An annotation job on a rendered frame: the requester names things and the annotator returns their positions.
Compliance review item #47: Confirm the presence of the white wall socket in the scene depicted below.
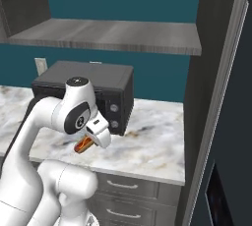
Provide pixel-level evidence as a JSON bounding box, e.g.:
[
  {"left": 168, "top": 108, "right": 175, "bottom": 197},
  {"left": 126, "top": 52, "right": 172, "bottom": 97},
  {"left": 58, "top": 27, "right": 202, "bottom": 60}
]
[{"left": 33, "top": 57, "right": 48, "bottom": 77}]

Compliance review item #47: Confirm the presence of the dark grey tall cupboard panel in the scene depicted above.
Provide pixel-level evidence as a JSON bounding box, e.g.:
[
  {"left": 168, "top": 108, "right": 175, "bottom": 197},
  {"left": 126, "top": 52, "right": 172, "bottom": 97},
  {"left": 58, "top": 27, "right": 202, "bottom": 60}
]
[{"left": 174, "top": 0, "right": 244, "bottom": 226}]

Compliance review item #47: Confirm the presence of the silver drawer handle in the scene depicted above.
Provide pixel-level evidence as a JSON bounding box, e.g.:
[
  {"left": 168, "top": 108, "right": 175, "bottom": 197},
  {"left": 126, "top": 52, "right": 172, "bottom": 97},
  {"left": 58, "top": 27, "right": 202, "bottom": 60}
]
[
  {"left": 104, "top": 207, "right": 138, "bottom": 220},
  {"left": 105, "top": 179, "right": 139, "bottom": 191}
]

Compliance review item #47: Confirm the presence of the hot dog in bun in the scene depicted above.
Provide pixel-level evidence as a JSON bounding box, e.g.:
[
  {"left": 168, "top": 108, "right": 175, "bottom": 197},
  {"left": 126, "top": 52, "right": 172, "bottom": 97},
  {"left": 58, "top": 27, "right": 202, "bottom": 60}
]
[{"left": 73, "top": 135, "right": 96, "bottom": 154}]

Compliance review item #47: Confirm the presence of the black microwave oven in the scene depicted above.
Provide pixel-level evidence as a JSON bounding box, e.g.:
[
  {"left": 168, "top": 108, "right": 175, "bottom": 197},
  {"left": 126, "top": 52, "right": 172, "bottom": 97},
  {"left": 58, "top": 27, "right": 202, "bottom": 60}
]
[{"left": 31, "top": 60, "right": 135, "bottom": 137}]

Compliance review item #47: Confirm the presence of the grey wooden wall shelf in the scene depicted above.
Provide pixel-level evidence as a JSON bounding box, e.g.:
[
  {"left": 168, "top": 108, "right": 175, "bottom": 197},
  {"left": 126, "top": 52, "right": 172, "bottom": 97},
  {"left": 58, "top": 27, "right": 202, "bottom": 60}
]
[{"left": 0, "top": 18, "right": 203, "bottom": 57}]

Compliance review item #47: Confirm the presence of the grey drawer front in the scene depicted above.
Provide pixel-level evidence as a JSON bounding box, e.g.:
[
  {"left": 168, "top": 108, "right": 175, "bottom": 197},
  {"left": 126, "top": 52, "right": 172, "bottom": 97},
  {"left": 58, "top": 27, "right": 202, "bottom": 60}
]
[
  {"left": 96, "top": 172, "right": 160, "bottom": 200},
  {"left": 88, "top": 193, "right": 158, "bottom": 226}
]

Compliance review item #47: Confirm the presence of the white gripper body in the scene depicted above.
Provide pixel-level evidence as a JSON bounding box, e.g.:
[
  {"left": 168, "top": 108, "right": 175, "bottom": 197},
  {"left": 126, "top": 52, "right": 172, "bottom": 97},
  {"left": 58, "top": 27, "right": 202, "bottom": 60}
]
[{"left": 86, "top": 127, "right": 112, "bottom": 149}]

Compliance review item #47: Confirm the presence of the dark blue fridge freezer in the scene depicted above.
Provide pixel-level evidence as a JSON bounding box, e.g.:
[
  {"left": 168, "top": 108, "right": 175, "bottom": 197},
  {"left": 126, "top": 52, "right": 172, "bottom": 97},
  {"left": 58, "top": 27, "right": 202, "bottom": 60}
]
[{"left": 181, "top": 0, "right": 252, "bottom": 226}]

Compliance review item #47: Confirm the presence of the dark grey wall cupboard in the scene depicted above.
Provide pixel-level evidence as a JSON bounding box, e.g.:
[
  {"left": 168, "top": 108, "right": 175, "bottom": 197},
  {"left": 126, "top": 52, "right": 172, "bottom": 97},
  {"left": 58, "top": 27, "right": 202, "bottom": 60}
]
[{"left": 0, "top": 0, "right": 52, "bottom": 39}]

